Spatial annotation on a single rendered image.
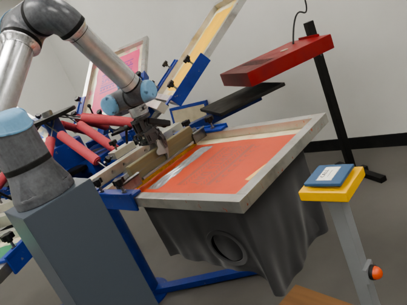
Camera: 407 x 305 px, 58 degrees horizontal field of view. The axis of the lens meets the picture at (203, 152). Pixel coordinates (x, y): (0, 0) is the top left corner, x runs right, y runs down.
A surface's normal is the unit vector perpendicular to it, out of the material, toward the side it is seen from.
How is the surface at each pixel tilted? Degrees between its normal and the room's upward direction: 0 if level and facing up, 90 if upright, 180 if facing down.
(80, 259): 90
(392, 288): 0
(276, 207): 92
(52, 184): 72
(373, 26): 90
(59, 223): 90
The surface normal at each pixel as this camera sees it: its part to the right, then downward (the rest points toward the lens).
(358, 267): -0.60, 0.48
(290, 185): 0.74, -0.08
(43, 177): 0.48, -0.27
